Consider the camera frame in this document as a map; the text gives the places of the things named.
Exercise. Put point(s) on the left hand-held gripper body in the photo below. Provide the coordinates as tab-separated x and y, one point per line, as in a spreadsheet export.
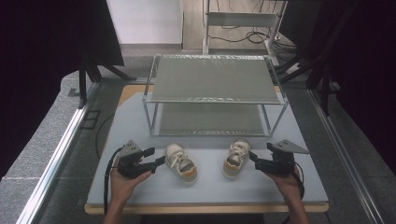
130	161

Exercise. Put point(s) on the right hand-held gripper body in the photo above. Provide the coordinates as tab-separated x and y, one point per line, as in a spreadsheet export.
281	161

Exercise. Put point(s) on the small beige child's shoe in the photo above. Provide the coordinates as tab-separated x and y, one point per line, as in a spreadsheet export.
236	158
182	163

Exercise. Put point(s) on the two-tier metal shoe rack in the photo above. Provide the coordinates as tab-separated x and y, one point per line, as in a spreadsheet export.
214	81

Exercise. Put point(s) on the person's right hand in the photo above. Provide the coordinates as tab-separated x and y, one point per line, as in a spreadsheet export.
286	185

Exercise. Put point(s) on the person's left hand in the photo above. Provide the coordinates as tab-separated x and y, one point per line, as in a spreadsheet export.
124	186

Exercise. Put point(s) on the black stand legs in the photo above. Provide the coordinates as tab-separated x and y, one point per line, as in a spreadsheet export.
90	74
314	62

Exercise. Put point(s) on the black curtain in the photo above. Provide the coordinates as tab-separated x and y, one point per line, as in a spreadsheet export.
367	77
40	62

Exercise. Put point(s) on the aluminium rail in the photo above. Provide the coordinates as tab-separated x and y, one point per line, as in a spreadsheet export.
59	155
348	155

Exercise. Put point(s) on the white metal desk frame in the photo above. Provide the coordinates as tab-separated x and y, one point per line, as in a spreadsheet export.
243	19

